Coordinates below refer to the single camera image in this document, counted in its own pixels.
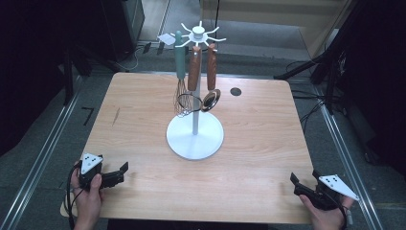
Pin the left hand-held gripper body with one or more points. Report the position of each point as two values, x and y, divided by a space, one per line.
91 163

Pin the black metal stand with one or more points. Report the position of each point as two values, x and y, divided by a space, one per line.
306 68

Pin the person's right hand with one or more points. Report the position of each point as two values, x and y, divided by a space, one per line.
328 217

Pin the black table grommet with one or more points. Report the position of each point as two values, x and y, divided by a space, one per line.
235 91

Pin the person's left hand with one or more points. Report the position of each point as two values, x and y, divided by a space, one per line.
87 201

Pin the white paper sheet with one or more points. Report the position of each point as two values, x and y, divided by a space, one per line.
166 39

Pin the black glass-door cabinet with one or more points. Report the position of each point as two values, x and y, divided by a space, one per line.
127 25

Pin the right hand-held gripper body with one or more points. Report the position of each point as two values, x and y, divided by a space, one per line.
335 185

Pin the metal floor rail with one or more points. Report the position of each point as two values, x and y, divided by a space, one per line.
348 159
41 153

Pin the white utensil rack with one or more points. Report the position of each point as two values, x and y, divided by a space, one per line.
194 140

